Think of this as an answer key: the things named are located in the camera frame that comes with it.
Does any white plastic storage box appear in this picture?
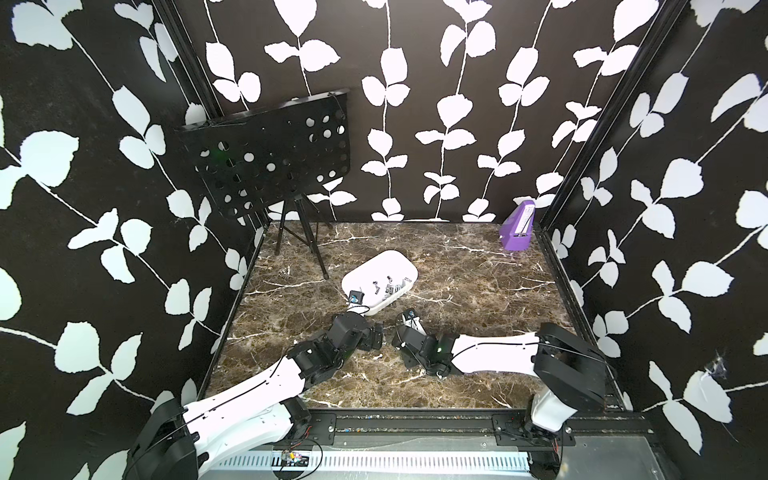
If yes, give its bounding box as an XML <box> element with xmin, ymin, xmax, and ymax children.
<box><xmin>341</xmin><ymin>250</ymin><xmax>419</xmax><ymax>316</ymax></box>

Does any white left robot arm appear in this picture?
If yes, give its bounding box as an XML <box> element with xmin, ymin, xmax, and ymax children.
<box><xmin>123</xmin><ymin>291</ymin><xmax>383</xmax><ymax>479</ymax></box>

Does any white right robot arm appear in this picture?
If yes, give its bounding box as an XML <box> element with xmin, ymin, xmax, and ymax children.
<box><xmin>392</xmin><ymin>309</ymin><xmax>609</xmax><ymax>433</ymax></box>

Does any purple box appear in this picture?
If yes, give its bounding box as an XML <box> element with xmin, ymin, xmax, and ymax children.
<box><xmin>500</xmin><ymin>200</ymin><xmax>536</xmax><ymax>251</ymax></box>

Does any black tripod music stand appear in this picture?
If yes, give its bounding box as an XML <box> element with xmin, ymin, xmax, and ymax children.
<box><xmin>176</xmin><ymin>89</ymin><xmax>351</xmax><ymax>255</ymax></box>

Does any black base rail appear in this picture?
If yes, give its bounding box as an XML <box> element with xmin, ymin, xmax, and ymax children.
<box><xmin>288</xmin><ymin>409</ymin><xmax>654</xmax><ymax>450</ymax></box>

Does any white perforated cable duct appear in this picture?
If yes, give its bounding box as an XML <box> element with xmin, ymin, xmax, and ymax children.
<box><xmin>212</xmin><ymin>450</ymin><xmax>530</xmax><ymax>476</ymax></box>

